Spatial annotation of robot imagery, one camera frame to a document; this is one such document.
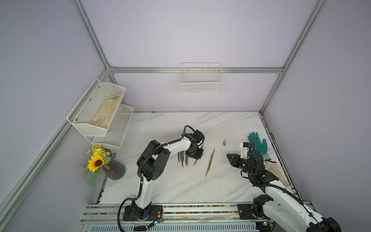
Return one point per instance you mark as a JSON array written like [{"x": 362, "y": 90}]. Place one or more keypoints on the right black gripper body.
[{"x": 246, "y": 167}]

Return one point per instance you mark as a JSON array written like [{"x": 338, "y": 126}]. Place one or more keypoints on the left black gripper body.
[{"x": 189, "y": 152}]

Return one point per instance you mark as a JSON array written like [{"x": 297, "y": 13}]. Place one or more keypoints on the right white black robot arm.
[{"x": 276, "y": 202}]

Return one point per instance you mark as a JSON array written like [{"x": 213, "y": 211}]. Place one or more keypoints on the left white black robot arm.
[{"x": 151, "y": 164}]

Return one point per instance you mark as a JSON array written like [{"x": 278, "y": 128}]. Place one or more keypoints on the beige fabric glove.
[{"x": 272, "y": 167}]

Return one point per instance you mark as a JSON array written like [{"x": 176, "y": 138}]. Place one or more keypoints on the green rubber glove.
[{"x": 260, "y": 145}]

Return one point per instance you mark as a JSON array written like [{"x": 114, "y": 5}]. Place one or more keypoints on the dark ribbed vase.
[{"x": 114, "y": 169}]

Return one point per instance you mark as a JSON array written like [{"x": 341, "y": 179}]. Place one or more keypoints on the lower white mesh shelf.
[{"x": 116, "y": 133}]

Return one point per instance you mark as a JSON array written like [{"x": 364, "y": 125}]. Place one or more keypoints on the white mesh shelf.
[
  {"x": 81, "y": 119},
  {"x": 116, "y": 133}
]

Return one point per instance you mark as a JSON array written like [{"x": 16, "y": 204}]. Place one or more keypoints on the artificial sunflower bouquet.
[{"x": 100, "y": 158}]

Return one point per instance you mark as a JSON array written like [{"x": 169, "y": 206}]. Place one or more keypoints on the upper white mesh shelf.
[{"x": 81, "y": 119}]

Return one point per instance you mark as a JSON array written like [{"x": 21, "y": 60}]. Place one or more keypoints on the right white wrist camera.
[{"x": 244, "y": 146}]

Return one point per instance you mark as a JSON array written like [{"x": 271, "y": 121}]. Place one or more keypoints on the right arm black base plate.
[{"x": 246, "y": 211}]

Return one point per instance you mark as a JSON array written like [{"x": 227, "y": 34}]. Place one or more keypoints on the white wire wall basket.
[{"x": 201, "y": 82}]

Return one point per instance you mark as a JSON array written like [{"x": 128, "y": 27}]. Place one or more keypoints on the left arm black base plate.
[{"x": 150, "y": 213}]

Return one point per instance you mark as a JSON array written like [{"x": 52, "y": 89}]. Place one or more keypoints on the aluminium frame profile back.
[{"x": 276, "y": 70}]

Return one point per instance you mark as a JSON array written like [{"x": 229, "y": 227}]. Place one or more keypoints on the aluminium front rail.
[{"x": 193, "y": 217}]

